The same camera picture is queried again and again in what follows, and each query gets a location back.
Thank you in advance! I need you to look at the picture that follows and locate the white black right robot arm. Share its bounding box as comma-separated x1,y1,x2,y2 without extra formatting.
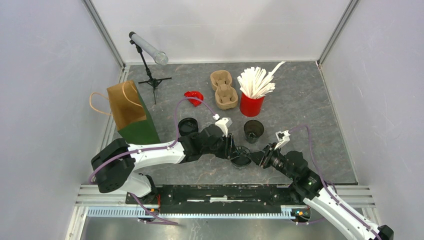
247,145,394,240

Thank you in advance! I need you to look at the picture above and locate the dark translucent cup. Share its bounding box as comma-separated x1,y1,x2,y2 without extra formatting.
230,152,252,168
243,120,265,144

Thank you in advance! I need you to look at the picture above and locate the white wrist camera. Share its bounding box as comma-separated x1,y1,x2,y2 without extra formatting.
274,130,291,150
213,113,233,137

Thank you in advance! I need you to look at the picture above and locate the brown paper bag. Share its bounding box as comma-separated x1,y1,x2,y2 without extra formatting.
89,80,147,131

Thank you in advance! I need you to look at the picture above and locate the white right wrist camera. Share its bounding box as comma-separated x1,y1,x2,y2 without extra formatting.
274,130,291,150

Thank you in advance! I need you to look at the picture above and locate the grey microphone on stand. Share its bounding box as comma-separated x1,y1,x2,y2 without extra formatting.
128,31,172,104

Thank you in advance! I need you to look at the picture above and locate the red cylindrical straw holder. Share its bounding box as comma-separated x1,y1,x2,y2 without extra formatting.
239,93,265,117

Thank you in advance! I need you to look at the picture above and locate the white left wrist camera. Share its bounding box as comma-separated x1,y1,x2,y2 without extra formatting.
213,113,233,137

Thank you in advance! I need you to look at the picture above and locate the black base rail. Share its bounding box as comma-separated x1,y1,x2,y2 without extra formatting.
139,182,323,214

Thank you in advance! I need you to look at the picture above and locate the brown cardboard cup carrier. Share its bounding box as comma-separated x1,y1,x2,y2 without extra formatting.
210,70,239,110

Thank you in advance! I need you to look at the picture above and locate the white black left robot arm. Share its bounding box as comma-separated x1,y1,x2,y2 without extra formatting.
89,124,249,204

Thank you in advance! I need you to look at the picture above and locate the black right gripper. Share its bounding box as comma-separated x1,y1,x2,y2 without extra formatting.
244,142,296,181

